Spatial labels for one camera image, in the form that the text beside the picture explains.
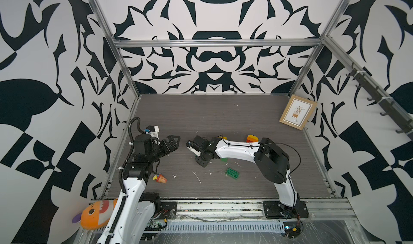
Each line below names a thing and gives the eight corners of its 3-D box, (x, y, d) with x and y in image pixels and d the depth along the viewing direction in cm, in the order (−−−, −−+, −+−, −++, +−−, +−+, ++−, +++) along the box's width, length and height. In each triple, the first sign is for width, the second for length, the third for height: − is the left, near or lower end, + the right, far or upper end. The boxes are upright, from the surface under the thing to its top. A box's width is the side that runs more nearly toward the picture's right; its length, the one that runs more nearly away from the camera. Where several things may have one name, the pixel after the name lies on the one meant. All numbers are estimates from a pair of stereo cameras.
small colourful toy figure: (153, 180, 85) (151, 178, 82) (157, 173, 87) (155, 171, 84) (165, 185, 83) (164, 183, 81) (168, 178, 85) (167, 176, 83)
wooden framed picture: (278, 121, 108) (287, 106, 97) (284, 108, 115) (292, 93, 104) (301, 130, 104) (313, 116, 92) (305, 116, 111) (316, 101, 99)
